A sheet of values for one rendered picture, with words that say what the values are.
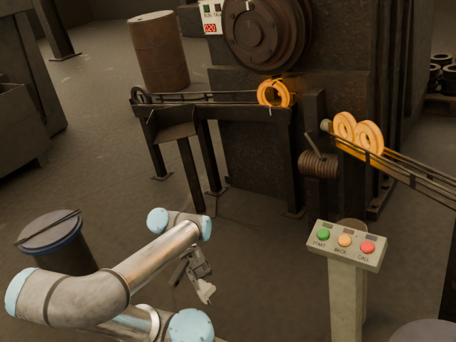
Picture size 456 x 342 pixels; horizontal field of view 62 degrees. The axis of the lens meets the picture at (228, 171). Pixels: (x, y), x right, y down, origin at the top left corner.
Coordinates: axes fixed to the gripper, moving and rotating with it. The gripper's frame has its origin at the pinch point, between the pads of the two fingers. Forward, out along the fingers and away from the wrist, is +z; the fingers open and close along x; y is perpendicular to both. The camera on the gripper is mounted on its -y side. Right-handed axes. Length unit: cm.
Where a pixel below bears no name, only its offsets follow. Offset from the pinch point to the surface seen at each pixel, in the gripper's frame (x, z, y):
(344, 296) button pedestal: 3, 22, 45
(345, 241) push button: -16, 9, 52
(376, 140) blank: -6, -19, 87
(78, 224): 29, -71, -46
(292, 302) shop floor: 49, 12, 29
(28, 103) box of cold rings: 106, -244, -82
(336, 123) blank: 11, -41, 86
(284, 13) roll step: -15, -89, 89
